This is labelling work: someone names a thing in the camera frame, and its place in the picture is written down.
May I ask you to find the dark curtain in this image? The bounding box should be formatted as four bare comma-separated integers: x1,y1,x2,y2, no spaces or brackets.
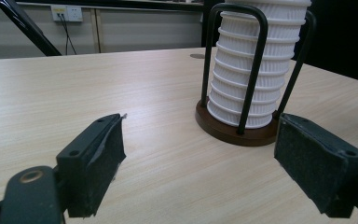
200,0,358,86

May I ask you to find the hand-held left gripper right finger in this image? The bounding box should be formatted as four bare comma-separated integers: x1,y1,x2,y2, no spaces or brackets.
273,112,358,219

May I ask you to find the black wire cup holder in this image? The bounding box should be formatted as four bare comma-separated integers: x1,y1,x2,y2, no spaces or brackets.
195,2,318,147

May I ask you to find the stack of white paper cups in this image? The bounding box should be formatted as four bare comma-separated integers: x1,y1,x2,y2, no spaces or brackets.
206,0,312,130

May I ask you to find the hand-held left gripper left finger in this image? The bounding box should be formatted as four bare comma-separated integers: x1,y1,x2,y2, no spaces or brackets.
55,113,128,218

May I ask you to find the black wall cable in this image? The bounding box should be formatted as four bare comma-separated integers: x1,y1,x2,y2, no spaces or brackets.
58,13,78,56

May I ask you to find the white wall socket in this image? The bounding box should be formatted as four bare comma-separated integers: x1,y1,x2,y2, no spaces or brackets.
50,5,84,23

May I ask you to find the black folding chair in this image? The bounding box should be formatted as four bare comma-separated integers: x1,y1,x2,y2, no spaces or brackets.
0,0,62,58

